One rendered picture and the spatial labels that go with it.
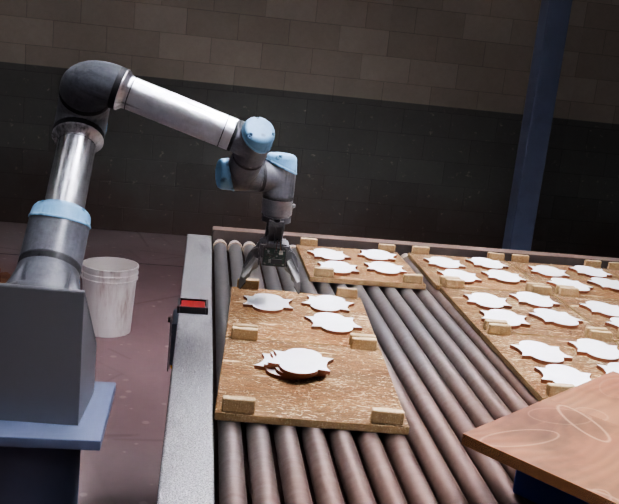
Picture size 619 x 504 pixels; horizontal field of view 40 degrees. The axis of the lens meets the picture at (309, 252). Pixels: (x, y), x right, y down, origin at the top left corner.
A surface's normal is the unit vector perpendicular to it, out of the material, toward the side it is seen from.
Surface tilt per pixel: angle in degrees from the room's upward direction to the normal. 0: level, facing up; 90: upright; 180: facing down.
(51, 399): 90
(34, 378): 90
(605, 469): 0
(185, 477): 0
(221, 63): 90
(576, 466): 0
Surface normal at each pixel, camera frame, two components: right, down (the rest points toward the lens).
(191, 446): 0.11, -0.97
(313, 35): 0.11, 0.24
